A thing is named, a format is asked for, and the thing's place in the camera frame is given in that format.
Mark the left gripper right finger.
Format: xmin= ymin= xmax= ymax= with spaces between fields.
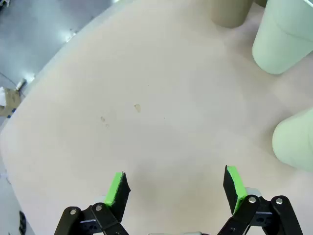
xmin=216 ymin=165 xmax=304 ymax=235

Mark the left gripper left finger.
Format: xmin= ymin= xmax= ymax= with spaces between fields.
xmin=54 ymin=172 xmax=132 ymax=235

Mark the tall pale green cup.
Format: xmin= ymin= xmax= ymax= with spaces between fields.
xmin=251 ymin=0 xmax=313 ymax=75
xmin=271 ymin=107 xmax=313 ymax=172

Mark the tall brown cup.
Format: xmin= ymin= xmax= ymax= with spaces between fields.
xmin=211 ymin=0 xmax=250 ymax=28

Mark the black round floor object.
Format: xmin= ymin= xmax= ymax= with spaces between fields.
xmin=19 ymin=210 xmax=27 ymax=234

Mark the cardboard box with white paper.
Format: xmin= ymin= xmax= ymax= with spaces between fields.
xmin=0 ymin=86 xmax=25 ymax=118

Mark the small metal can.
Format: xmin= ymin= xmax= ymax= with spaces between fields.
xmin=15 ymin=78 xmax=27 ymax=92

